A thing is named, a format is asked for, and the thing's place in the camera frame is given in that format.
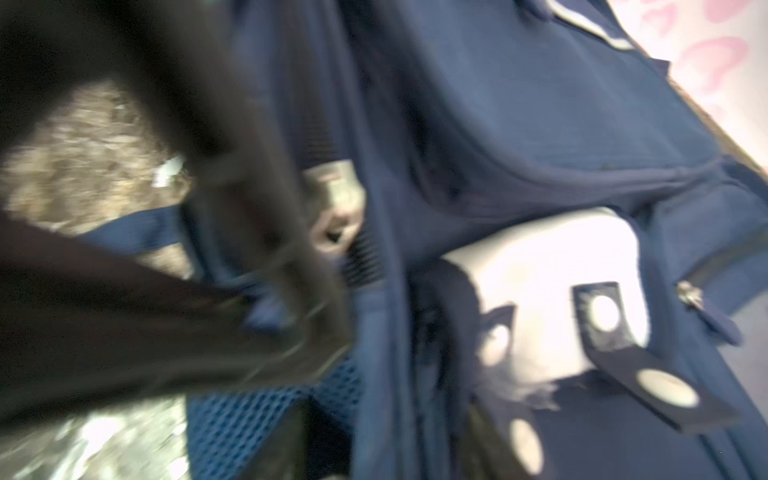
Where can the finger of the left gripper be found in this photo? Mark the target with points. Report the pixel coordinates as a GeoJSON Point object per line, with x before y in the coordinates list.
{"type": "Point", "coordinates": [82, 328]}

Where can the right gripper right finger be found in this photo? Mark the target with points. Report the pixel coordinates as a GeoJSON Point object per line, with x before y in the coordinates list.
{"type": "Point", "coordinates": [484, 453]}

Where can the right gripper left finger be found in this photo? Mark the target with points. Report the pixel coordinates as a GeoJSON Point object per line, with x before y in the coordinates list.
{"type": "Point", "coordinates": [283, 455]}

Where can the navy blue student backpack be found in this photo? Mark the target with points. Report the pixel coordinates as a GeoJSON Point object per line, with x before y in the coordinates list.
{"type": "Point", "coordinates": [526, 214]}

